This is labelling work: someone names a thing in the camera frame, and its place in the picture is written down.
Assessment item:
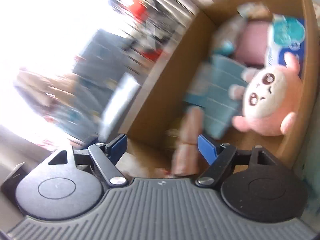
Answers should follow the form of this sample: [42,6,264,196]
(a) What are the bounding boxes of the pink plush toy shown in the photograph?
[228,52,303,137]

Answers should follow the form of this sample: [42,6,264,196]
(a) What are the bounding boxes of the light blue checked towel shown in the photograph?
[184,55,247,139]

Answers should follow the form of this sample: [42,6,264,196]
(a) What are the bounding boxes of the pink knitted cloth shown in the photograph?
[233,21,270,66]

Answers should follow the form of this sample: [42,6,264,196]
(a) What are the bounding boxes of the white blue wipes pack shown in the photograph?
[265,14,306,76]

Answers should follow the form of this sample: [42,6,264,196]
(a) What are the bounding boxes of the cardboard box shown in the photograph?
[125,0,320,170]

